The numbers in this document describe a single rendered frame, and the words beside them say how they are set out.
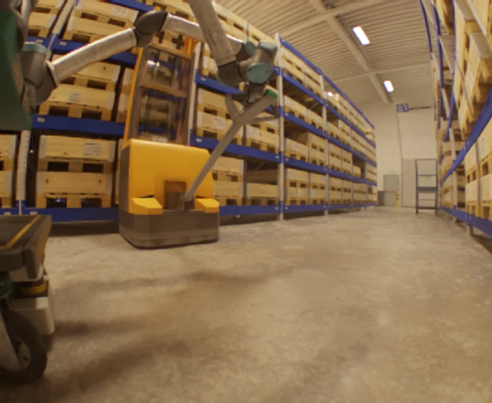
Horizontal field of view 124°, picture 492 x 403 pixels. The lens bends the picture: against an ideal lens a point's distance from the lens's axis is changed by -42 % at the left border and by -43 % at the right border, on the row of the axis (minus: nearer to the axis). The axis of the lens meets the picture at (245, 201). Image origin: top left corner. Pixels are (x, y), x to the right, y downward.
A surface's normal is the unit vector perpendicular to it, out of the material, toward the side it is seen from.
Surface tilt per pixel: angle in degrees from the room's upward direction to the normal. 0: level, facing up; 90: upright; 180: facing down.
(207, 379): 0
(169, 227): 90
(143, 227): 90
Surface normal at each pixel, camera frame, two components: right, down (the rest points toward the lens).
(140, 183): 0.70, 0.03
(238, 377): 0.02, -1.00
